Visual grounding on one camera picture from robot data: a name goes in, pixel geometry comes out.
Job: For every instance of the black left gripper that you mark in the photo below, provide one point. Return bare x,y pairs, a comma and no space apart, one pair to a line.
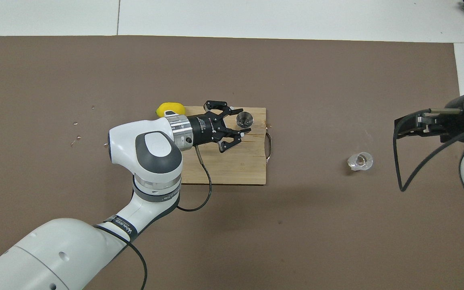
206,129

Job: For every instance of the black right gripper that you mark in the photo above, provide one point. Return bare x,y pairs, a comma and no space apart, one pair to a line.
455,121

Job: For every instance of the steel double jigger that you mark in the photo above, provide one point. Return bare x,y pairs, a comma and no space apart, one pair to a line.
244,120

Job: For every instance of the small clear glass cup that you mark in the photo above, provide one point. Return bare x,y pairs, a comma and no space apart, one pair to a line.
360,161

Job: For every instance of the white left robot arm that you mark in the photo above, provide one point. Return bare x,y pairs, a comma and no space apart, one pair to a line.
147,153

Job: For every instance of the bamboo cutting board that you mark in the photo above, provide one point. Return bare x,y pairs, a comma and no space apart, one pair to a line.
240,165

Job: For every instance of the yellow lemon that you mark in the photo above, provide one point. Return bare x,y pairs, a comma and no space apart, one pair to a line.
169,108

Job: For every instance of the brown table mat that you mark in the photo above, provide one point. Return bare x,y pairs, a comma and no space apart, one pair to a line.
296,241

